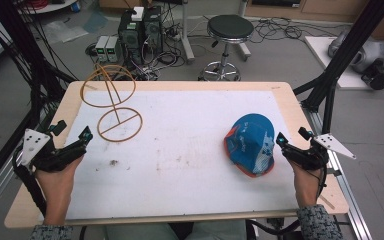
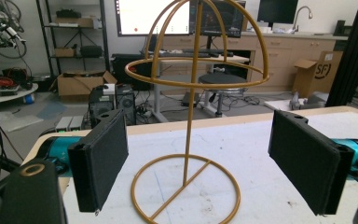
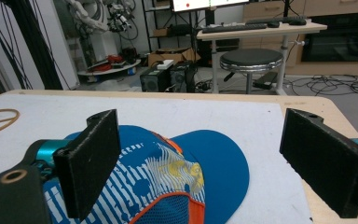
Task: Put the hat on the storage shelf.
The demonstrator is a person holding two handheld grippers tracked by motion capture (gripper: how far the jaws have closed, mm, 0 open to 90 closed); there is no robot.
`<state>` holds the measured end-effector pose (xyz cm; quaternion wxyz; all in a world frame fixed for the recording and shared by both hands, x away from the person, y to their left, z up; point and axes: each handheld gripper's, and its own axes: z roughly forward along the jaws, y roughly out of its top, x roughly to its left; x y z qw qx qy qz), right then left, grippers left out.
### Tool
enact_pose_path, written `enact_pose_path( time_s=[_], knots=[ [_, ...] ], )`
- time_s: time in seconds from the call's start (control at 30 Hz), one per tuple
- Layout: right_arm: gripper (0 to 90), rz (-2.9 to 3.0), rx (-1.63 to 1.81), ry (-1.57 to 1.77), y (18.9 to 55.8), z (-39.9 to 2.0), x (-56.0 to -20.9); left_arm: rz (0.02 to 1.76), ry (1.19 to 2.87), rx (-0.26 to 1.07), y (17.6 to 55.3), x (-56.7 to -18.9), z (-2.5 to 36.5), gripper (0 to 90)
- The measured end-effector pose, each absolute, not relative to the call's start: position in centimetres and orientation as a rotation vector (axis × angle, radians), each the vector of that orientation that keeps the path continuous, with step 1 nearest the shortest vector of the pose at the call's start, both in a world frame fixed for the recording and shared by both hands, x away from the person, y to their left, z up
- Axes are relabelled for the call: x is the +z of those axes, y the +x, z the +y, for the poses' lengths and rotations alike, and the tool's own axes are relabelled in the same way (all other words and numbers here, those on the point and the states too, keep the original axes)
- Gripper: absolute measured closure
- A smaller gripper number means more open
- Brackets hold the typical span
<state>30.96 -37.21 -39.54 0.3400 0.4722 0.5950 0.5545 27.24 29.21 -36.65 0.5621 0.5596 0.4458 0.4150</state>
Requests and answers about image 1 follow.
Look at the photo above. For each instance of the black computer tower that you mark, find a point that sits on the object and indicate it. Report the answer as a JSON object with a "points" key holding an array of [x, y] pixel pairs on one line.
{"points": [[153, 31], [130, 36]]}

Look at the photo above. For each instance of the grey table leg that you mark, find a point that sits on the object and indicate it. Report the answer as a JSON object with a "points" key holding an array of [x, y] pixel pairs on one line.
{"points": [[187, 33]]}

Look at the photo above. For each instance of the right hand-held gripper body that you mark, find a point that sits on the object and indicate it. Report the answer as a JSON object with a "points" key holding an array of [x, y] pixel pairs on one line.
{"points": [[308, 155]]}

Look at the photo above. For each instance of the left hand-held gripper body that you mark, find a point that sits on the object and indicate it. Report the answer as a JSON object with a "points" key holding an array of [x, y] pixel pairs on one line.
{"points": [[58, 156]]}

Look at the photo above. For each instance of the grey power supply unit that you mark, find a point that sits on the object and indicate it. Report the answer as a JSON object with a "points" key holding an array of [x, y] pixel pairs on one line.
{"points": [[101, 48], [112, 49]]}

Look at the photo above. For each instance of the blue and orange cap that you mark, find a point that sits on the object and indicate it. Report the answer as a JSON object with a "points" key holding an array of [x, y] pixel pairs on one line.
{"points": [[251, 143]]}

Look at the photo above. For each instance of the white floor platform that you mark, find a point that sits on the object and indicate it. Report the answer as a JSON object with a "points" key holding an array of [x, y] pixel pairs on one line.
{"points": [[350, 63]]}

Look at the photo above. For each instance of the black metal frame strut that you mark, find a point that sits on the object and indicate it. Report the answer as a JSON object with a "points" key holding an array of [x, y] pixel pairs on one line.
{"points": [[23, 50], [340, 56]]}

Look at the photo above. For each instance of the person's right hand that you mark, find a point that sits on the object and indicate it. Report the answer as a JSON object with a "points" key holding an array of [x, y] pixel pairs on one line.
{"points": [[305, 181]]}

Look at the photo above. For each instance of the small white box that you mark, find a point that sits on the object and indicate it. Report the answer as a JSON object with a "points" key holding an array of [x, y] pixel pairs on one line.
{"points": [[137, 13]]}

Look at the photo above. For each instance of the aluminium rail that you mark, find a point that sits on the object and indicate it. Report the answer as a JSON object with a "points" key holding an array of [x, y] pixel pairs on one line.
{"points": [[341, 180]]}

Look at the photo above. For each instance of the grey and black helmet device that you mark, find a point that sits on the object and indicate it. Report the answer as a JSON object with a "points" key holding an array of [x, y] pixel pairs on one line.
{"points": [[366, 58]]}

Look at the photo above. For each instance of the white table mat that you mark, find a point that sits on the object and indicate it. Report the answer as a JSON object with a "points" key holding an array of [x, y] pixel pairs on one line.
{"points": [[180, 153]]}

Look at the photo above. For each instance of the black round stool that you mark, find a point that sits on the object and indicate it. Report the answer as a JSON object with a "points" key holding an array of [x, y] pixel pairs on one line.
{"points": [[228, 40]]}

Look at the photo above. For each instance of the person's left hand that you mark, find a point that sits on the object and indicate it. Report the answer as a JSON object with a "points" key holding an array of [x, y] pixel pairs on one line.
{"points": [[57, 181]]}

